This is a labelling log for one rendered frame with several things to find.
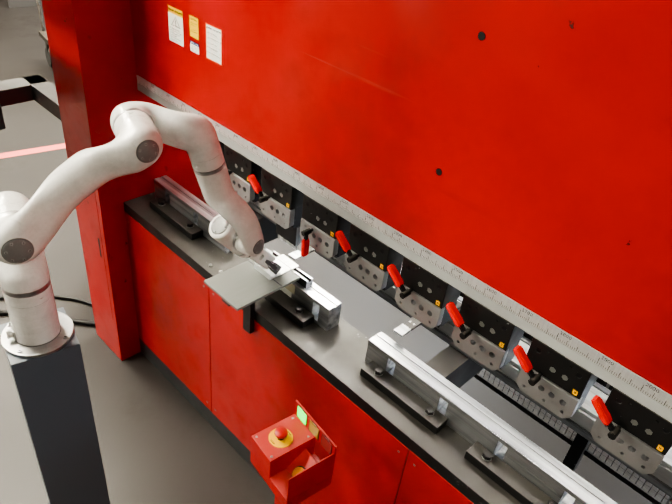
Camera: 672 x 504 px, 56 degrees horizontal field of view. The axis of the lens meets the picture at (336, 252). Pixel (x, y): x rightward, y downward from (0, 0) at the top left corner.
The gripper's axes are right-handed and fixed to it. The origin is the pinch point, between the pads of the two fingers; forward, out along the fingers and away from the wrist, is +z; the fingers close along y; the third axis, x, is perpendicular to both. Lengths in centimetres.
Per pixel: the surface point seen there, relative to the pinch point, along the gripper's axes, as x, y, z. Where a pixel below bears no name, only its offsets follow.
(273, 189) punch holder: -19.6, 3.5, -18.1
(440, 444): 12, -79, 10
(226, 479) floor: 81, -1, 65
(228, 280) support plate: 12.5, 3.9, -7.6
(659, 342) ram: -34, -114, -34
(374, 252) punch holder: -20.0, -40.4, -18.7
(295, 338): 14.4, -21.1, 7.3
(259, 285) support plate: 7.7, -4.3, -3.4
